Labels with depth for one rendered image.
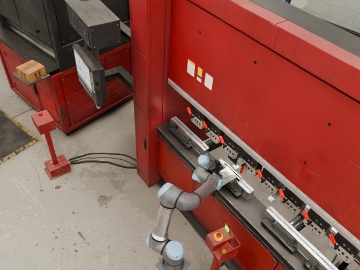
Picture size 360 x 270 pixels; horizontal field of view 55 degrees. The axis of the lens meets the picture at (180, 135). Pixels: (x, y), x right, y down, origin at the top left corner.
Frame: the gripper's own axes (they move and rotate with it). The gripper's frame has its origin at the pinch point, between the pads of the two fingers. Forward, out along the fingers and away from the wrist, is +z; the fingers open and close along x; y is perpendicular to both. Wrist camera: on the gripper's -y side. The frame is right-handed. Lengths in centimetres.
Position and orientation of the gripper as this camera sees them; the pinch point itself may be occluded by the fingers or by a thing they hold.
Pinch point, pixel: (220, 173)
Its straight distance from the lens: 275.6
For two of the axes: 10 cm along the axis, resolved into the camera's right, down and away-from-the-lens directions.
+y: 7.0, -7.0, -1.4
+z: 5.1, 3.5, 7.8
